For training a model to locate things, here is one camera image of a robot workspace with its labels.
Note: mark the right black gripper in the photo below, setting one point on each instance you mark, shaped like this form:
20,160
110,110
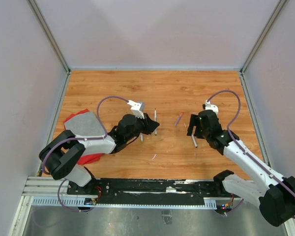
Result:
193,122

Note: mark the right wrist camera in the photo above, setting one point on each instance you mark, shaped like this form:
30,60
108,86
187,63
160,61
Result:
209,106

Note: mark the grey felt cloth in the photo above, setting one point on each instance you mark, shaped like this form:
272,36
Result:
85,124

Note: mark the white blue pen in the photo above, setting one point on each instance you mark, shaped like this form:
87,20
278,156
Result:
194,141
155,119

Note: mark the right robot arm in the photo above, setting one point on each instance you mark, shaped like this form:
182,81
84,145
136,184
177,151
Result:
269,191

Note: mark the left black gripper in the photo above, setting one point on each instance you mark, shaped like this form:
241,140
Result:
150,125

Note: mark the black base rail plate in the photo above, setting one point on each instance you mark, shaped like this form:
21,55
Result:
159,192

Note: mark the purple pen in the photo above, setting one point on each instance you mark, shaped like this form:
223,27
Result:
178,119

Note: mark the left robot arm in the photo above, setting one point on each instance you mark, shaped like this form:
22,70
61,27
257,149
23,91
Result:
60,157

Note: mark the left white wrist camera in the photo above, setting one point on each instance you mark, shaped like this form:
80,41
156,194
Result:
137,108

